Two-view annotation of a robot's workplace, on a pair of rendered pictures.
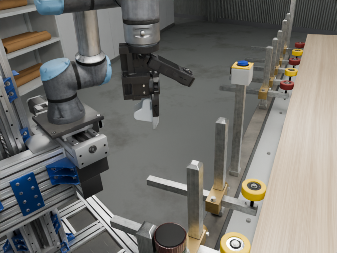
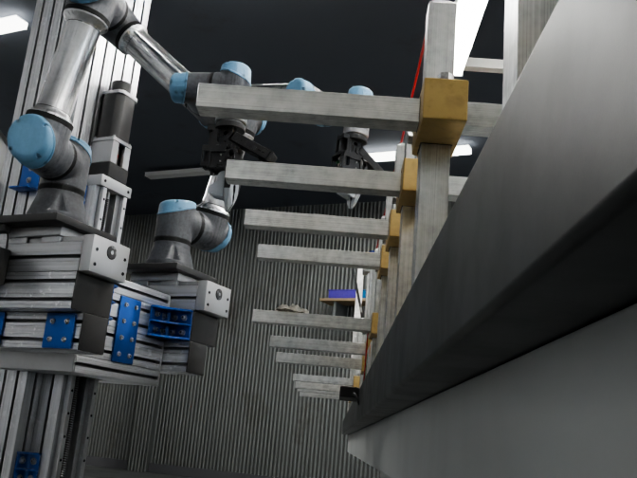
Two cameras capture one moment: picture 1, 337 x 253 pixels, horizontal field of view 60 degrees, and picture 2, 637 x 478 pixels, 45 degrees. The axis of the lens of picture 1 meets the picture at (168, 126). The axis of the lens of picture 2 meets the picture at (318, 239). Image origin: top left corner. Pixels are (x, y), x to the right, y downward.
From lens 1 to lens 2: 187 cm
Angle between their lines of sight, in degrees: 50
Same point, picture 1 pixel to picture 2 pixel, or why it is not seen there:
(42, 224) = (78, 437)
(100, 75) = (222, 232)
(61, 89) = (187, 227)
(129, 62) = (348, 145)
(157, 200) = not seen: outside the picture
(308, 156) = not seen: hidden behind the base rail
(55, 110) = (171, 248)
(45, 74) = (176, 204)
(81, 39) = not seen: hidden behind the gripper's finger
